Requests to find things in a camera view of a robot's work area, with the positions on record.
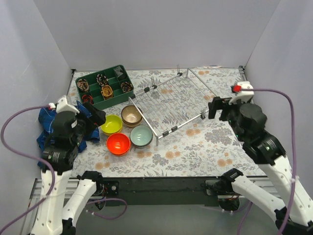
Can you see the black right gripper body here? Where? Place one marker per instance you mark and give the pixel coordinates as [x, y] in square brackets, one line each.
[215, 107]

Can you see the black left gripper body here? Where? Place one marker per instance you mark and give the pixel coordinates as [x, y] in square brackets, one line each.
[95, 115]

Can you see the lime green bowl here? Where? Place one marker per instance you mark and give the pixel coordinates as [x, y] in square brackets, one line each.
[112, 124]

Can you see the black patterned bowl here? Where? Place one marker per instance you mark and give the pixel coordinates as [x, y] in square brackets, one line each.
[130, 110]

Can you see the beige ceramic bowl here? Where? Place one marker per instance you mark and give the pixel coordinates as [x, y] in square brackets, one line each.
[132, 121]

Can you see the orange bowl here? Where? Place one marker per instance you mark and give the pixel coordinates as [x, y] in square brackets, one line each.
[118, 140]
[119, 151]

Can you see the pale green bowl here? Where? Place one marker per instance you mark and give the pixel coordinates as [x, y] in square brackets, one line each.
[141, 136]

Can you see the yellow bowl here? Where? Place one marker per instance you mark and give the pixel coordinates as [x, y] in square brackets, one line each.
[108, 134]

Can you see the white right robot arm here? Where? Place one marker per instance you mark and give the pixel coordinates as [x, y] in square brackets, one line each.
[292, 211]

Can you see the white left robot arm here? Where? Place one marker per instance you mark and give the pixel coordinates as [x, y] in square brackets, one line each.
[53, 216]

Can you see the red black rolled tie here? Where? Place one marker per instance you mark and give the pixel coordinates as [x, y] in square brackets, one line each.
[87, 98]

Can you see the blue plaid cloth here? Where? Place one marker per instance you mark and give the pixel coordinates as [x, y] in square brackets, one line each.
[46, 117]

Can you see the yellow rolled tie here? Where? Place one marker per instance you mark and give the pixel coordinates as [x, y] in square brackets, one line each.
[107, 92]

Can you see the green compartment tray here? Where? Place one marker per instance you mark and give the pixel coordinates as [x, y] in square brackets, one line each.
[95, 90]

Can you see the brown rolled tie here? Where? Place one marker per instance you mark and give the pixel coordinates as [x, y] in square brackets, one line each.
[82, 85]

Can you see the floral dark rolled tie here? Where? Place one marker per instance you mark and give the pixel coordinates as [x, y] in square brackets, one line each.
[102, 80]

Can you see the dark gold rolled tie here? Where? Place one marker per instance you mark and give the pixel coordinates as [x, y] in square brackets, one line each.
[126, 87]

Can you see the grey folded item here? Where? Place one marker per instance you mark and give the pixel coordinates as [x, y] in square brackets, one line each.
[120, 73]

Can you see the floral table mat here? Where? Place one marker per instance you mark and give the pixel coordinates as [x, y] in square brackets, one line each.
[200, 148]

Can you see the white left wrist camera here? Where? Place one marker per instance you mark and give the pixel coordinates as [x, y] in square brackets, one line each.
[63, 104]

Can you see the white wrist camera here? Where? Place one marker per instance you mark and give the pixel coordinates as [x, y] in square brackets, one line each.
[243, 92]
[63, 104]

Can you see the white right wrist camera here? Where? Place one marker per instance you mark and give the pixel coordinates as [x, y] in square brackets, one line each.
[243, 92]

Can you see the silver wire dish rack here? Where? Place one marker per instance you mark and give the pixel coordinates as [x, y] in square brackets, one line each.
[173, 103]

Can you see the aluminium frame rail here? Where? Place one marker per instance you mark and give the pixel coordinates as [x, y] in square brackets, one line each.
[160, 184]

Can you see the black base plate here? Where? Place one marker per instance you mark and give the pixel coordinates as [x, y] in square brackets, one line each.
[163, 198]

